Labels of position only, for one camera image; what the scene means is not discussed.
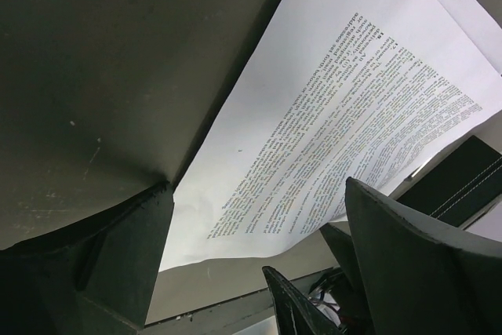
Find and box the printed paper sheet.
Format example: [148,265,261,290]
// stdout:
[160,0,501,270]

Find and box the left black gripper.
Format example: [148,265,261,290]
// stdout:
[262,266,341,335]

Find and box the dark framed compartment box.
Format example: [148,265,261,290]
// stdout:
[398,137,501,228]

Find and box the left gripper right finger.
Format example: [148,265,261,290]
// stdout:
[321,178,501,334]

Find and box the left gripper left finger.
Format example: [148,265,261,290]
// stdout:
[1,181,173,334]

